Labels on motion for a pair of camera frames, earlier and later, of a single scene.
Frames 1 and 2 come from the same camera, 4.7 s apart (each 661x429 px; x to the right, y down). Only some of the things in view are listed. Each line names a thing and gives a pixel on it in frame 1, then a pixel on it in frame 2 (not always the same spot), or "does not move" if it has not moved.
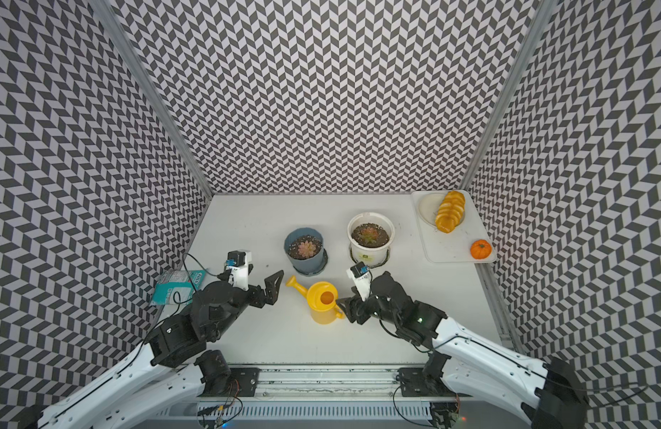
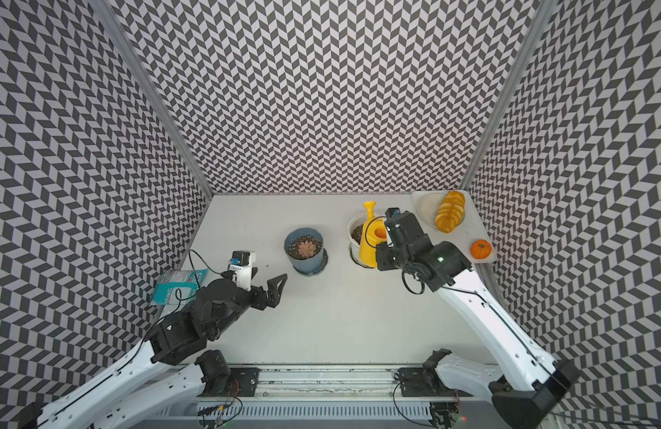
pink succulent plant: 306,248 does not move
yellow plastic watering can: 322,299 → 374,232
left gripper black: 271,290 does not move
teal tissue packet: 174,287 does not move
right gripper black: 352,311 → 384,264
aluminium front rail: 328,383 does not move
